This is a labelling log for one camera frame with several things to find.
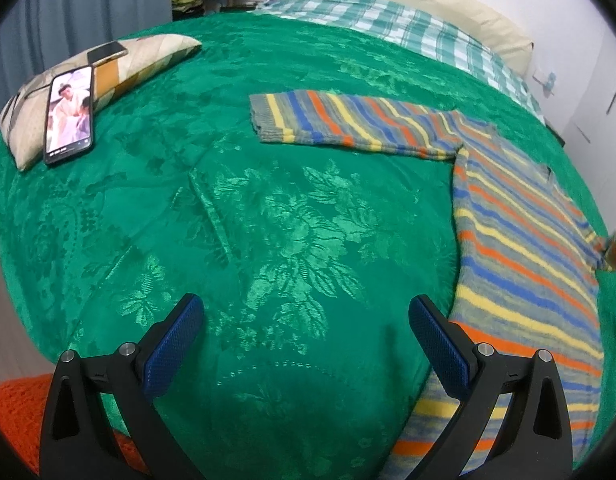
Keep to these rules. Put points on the yellow-green cloth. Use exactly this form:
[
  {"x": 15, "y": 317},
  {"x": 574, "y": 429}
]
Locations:
[{"x": 187, "y": 2}]

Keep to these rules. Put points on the small dark phone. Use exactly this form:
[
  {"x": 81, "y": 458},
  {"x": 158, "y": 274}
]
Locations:
[{"x": 107, "y": 52}]

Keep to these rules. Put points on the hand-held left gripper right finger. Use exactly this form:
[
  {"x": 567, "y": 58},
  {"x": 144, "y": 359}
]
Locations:
[{"x": 440, "y": 350}]

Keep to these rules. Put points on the striped knit sweater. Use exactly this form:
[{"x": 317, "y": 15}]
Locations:
[{"x": 512, "y": 240}]

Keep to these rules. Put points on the green checkered bed sheet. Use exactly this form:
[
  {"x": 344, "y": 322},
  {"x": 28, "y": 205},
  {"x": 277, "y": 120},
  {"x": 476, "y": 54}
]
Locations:
[{"x": 387, "y": 15}]

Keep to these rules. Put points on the beige patterned pillow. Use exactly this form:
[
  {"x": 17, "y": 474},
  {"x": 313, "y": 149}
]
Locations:
[{"x": 148, "y": 55}]

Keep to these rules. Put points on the grey-blue curtain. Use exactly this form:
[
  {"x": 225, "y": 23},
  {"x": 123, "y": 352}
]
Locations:
[{"x": 63, "y": 10}]

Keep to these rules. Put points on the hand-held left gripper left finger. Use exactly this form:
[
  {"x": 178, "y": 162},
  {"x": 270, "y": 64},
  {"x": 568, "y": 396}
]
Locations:
[{"x": 165, "y": 355}]

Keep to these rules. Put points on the white wardrobe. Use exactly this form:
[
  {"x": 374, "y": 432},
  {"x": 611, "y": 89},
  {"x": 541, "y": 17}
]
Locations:
[{"x": 602, "y": 110}]

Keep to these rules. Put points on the blue wall hook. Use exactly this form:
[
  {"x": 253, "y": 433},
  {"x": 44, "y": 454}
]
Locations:
[{"x": 548, "y": 82}]

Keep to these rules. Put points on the smartphone with lit screen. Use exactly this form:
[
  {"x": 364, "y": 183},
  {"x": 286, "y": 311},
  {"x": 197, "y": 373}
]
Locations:
[{"x": 68, "y": 110}]

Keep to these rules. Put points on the orange knitted cloth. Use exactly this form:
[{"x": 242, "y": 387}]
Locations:
[{"x": 18, "y": 410}]

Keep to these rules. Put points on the green floral blanket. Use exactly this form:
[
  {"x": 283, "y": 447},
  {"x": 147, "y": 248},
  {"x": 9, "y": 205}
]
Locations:
[{"x": 238, "y": 210}]

